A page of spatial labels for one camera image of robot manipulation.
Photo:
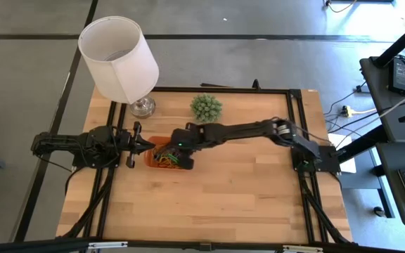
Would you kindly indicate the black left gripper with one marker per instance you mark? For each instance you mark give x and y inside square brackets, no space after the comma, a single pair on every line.
[135,147]

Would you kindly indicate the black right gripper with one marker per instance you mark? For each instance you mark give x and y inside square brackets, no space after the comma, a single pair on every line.
[188,138]

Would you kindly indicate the green rubber band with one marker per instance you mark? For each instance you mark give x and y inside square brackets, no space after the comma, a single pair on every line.
[170,155]

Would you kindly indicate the yellow rubber band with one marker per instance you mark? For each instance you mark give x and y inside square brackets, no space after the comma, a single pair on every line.
[167,164]

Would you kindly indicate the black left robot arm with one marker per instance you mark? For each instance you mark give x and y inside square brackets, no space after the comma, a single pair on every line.
[65,147]

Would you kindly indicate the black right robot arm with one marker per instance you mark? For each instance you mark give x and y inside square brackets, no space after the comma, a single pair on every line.
[244,130]

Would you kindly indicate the orange plastic bin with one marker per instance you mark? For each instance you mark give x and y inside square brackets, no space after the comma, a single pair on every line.
[149,164]

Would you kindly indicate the green artificial potted plant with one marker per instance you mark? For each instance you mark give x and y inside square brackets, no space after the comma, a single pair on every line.
[206,108]

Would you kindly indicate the black flat bar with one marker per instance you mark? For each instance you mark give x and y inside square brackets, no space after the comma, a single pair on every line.
[214,85]

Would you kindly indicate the white shade table lamp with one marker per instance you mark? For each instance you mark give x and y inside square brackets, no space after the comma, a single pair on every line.
[118,70]

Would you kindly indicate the black gantry beam silver brackets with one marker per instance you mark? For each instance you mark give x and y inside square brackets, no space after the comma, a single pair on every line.
[48,245]

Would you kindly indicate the yellow white power strip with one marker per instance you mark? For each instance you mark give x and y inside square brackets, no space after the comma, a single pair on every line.
[346,111]

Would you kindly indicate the black slanted strut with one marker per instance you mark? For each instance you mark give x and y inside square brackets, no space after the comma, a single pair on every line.
[364,142]

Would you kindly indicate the black desk with adapter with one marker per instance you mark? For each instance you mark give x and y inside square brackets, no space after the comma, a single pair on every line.
[374,88]

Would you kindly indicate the black caster wheel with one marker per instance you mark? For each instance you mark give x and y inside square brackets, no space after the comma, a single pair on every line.
[378,211]

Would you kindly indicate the black desk with keyboard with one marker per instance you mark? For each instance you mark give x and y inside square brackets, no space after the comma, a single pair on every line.
[389,182]

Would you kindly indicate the black power adapter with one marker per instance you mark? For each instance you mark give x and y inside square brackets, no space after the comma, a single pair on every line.
[401,75]

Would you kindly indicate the black slanted pole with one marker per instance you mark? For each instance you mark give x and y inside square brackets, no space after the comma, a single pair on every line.
[399,44]

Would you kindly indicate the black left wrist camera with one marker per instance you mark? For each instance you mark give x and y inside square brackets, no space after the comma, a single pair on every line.
[125,133]

